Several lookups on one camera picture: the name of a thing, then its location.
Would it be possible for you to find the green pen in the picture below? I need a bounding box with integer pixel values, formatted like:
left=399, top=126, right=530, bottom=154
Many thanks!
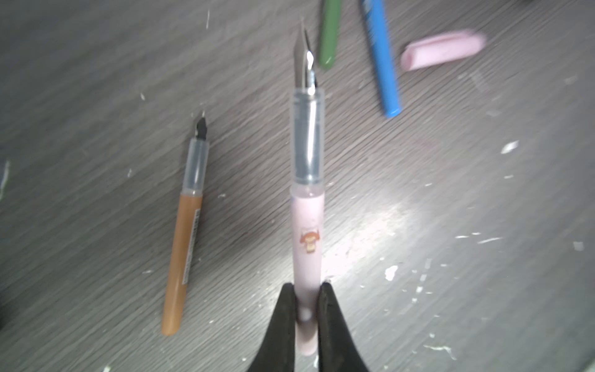
left=319, top=0, right=342, bottom=70

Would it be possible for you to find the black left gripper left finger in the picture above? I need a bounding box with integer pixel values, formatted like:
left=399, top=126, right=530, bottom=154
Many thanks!
left=247, top=283, right=297, bottom=372

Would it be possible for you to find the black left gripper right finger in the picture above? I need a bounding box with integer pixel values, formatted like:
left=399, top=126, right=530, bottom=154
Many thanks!
left=317, top=282, right=369, bottom=372

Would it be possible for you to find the orange brown pen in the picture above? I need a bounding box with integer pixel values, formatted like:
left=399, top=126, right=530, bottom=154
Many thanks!
left=161, top=117, right=209, bottom=336

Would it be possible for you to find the pink fountain pen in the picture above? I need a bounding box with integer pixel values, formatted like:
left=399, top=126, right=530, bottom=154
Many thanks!
left=290, top=23, right=325, bottom=356

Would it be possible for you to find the blue pen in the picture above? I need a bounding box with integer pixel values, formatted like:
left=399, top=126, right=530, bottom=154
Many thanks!
left=361, top=0, right=401, bottom=118

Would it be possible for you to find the pink pen cap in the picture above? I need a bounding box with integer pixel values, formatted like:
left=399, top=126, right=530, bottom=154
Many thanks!
left=401, top=29, right=487, bottom=71

